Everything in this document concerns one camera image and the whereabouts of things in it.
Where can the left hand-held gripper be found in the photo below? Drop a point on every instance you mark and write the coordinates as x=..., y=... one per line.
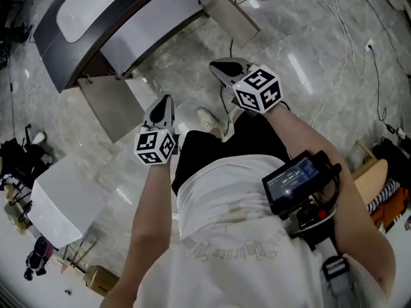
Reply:
x=151, y=148

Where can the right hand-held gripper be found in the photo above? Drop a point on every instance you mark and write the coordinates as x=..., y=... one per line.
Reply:
x=257, y=88

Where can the brown wooden cabinet door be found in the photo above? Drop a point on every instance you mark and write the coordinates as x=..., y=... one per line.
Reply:
x=224, y=8
x=109, y=107

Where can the person's left forearm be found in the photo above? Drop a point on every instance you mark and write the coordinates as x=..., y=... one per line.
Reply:
x=147, y=217

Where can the person's right forearm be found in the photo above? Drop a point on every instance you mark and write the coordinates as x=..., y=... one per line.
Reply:
x=324, y=140

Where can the white box cabinet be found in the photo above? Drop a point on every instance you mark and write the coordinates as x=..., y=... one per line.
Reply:
x=64, y=201

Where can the dark sink cabinet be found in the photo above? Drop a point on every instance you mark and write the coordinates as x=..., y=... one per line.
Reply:
x=51, y=37

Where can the person's right white shoe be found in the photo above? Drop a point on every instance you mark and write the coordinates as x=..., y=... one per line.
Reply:
x=233, y=115

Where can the person's white shoe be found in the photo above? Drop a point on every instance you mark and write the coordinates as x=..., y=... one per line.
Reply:
x=233, y=115
x=208, y=119

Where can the person's left white shoe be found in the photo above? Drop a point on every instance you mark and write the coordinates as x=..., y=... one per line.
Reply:
x=208, y=119

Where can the person's black shorts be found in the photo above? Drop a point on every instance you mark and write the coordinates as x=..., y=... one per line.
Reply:
x=208, y=152

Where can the black screen device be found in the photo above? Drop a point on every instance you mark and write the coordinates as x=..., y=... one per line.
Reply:
x=289, y=181

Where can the black bag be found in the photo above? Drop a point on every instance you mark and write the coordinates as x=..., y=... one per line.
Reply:
x=19, y=159

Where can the person's white t-shirt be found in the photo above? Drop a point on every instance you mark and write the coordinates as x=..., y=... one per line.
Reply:
x=231, y=255

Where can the cardboard box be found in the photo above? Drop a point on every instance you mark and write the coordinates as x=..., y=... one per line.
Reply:
x=101, y=281

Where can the black power adapter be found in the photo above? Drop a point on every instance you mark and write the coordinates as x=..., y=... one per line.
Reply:
x=396, y=130

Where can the wooden chair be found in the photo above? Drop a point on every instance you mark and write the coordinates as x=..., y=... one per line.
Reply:
x=372, y=178

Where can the striped cloth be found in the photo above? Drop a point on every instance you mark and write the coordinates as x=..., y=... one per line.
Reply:
x=383, y=197

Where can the orange cloth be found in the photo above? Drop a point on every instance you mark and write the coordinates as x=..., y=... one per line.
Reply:
x=393, y=212

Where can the white wall plug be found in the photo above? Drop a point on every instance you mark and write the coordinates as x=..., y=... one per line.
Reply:
x=369, y=45

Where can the black mount with red button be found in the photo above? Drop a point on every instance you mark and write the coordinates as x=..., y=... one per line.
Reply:
x=313, y=218

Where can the black and white camera device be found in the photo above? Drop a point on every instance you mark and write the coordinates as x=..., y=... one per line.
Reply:
x=37, y=257

